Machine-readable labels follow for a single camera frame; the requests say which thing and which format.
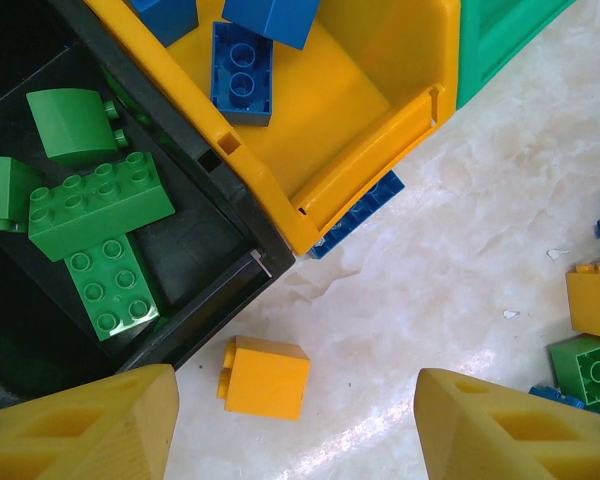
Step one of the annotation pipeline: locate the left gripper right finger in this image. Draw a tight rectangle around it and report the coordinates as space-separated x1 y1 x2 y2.
412 368 600 480

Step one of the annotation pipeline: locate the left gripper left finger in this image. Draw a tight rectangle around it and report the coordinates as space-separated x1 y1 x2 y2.
0 363 180 480

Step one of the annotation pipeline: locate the yellow lego brick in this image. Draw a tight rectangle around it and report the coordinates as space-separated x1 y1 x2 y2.
564 260 600 341
217 334 312 422

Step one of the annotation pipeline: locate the green flat lego plate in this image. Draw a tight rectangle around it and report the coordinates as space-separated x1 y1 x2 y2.
63 232 162 344

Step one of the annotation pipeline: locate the black plastic bin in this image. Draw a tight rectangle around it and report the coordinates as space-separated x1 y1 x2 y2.
0 0 297 414

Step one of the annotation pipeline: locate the blue flat lego plate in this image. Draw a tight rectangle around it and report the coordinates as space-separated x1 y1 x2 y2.
307 168 406 260

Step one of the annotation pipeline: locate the green small lego brick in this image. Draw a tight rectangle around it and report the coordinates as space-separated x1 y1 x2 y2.
0 155 44 234

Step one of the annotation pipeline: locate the green curved lego brick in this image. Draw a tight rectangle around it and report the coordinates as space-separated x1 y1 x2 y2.
25 88 131 169

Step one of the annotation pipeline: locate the yellow plastic bin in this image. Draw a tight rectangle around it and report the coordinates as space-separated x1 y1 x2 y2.
82 0 462 256

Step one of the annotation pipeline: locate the green plastic bin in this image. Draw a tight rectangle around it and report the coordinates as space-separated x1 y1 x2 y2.
454 0 579 111

